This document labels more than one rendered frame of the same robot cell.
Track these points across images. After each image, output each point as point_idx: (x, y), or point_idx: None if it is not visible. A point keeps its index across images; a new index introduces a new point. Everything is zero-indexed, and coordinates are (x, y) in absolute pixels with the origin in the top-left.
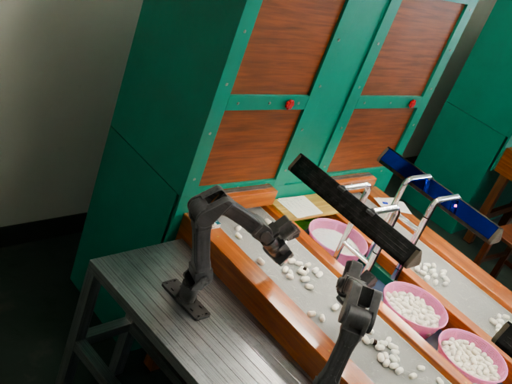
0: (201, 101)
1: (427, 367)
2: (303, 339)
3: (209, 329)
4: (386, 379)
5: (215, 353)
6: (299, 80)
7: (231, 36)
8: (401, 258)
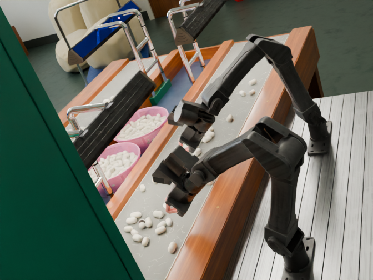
0: (84, 219)
1: (181, 130)
2: (253, 159)
3: (308, 226)
4: (226, 129)
5: (331, 204)
6: None
7: (22, 64)
8: (150, 86)
